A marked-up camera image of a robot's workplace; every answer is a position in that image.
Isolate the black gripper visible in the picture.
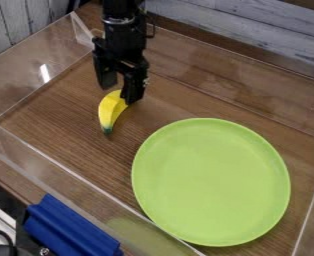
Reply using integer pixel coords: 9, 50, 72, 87
92, 16, 150, 105

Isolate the yellow toy banana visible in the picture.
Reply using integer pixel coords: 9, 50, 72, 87
98, 90, 128, 134

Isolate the green round plate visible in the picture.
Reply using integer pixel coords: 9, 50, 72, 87
131, 118, 291, 247

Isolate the clear acrylic enclosure wall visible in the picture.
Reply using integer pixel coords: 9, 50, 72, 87
0, 14, 205, 256

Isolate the black cable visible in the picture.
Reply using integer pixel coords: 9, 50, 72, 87
0, 227, 17, 256

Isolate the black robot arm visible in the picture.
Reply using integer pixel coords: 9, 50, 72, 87
92, 0, 150, 105

